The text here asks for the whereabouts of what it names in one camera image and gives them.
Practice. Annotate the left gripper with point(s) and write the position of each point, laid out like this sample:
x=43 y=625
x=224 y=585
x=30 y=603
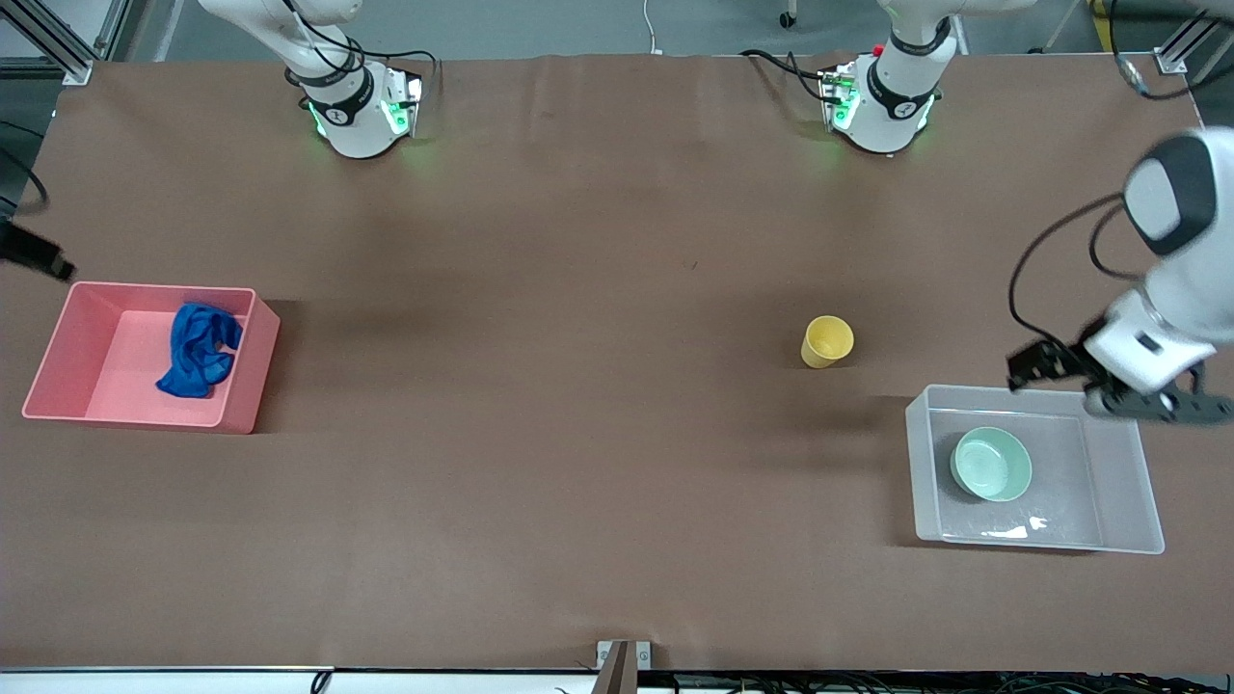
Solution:
x=1062 y=360

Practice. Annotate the pale green bowl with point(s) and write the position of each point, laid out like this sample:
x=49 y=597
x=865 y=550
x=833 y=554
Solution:
x=991 y=465

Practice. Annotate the blue cloth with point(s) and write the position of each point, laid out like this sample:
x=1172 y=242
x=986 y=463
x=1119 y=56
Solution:
x=198 y=352

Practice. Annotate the yellow cup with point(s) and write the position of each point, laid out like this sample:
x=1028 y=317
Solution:
x=827 y=342

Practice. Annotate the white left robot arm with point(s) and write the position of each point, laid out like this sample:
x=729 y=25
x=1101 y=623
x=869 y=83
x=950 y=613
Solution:
x=1186 y=280

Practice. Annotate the clear plastic bin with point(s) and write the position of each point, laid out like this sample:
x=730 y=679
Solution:
x=1080 y=482

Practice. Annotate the pink plastic bin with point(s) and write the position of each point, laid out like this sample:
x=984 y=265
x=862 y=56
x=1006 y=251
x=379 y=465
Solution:
x=125 y=376

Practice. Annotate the brown table cover sheet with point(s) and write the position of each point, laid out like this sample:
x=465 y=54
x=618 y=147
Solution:
x=617 y=434

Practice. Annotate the aluminium frame profile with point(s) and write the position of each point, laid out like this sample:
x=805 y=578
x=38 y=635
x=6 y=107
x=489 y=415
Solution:
x=58 y=43
x=1178 y=53

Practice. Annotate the metal bracket with post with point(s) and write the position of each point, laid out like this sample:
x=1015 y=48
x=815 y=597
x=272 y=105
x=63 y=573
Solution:
x=622 y=665

